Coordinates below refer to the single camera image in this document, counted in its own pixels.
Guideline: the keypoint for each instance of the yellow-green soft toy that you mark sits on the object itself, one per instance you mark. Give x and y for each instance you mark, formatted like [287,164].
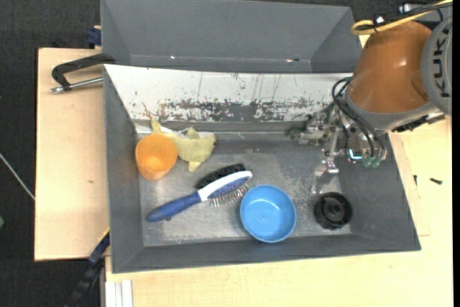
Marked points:
[194,149]

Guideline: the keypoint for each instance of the blue plastic bowl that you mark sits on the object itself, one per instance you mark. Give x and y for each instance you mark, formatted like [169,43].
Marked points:
[267,214]

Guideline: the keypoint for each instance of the small black screw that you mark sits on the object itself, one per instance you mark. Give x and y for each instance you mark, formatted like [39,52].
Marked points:
[436,181]

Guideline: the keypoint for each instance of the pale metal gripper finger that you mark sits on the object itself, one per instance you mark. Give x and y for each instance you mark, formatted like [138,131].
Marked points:
[328,166]
[313,130]

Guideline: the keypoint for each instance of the grey metal bin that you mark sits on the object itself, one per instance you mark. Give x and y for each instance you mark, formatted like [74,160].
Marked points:
[223,28]

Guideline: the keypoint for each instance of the black round cap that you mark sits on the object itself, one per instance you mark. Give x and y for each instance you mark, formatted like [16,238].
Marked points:
[332,211]

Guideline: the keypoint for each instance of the black brush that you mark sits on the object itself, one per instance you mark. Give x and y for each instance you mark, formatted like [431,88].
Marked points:
[219,173]

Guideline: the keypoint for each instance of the blue and white hairbrush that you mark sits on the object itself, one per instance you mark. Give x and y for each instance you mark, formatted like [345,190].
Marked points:
[179,204]

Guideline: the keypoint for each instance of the orange plastic cup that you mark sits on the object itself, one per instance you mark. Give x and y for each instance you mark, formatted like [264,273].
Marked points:
[155,156]

